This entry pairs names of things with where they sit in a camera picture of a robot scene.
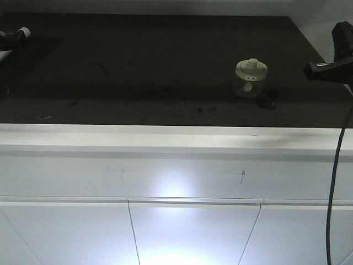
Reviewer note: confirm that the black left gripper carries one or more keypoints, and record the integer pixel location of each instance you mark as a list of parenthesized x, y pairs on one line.
[(11, 40)]

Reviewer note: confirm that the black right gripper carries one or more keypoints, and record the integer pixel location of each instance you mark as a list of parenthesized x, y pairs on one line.
[(337, 72)]

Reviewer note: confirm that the glass jar with white lid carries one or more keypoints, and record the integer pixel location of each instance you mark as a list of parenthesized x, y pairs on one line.
[(249, 78)]

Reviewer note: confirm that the grey pipe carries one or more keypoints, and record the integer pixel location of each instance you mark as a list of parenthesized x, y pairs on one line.
[(25, 31)]

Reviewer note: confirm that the white cabinet front panel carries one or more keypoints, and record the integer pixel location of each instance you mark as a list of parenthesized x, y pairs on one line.
[(100, 194)]

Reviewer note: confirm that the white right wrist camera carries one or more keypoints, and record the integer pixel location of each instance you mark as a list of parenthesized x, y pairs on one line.
[(342, 39)]

